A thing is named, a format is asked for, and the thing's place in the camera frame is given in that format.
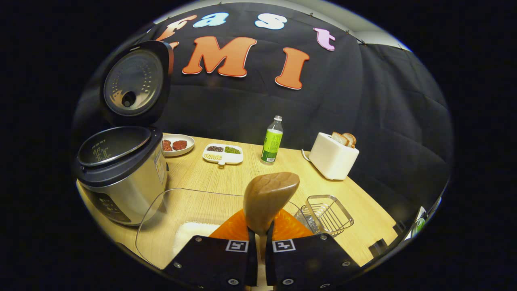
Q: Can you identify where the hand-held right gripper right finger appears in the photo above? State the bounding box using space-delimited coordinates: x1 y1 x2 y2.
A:
265 208 361 289

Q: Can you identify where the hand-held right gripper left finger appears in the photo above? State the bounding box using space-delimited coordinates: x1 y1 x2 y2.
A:
164 208 258 288

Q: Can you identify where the white rice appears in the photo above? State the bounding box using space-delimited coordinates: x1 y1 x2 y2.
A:
173 221 221 256

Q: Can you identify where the wire chopstick holder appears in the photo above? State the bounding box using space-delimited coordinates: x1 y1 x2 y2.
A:
301 195 355 237

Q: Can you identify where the wooden spoon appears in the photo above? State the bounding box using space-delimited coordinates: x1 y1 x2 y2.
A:
244 172 300 263

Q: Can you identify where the silver black rice cooker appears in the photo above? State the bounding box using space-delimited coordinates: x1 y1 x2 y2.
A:
73 40 175 227

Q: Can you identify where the clear plastic container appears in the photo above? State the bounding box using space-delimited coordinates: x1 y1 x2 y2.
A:
135 188 311 270

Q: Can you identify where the white divided bean dish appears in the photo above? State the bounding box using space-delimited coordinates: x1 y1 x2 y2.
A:
202 143 244 168

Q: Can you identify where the white toaster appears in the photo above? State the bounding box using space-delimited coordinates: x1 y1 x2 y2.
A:
302 132 360 181

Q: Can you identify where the round white plate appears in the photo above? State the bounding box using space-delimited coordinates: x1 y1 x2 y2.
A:
162 134 195 157

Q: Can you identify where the green label drink bottle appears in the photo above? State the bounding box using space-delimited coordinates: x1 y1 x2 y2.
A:
260 115 284 165

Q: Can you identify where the black backdrop cloth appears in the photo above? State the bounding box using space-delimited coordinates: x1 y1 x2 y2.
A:
73 2 453 227

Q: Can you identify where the black table bracket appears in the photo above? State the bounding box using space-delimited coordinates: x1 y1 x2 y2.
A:
369 238 389 257

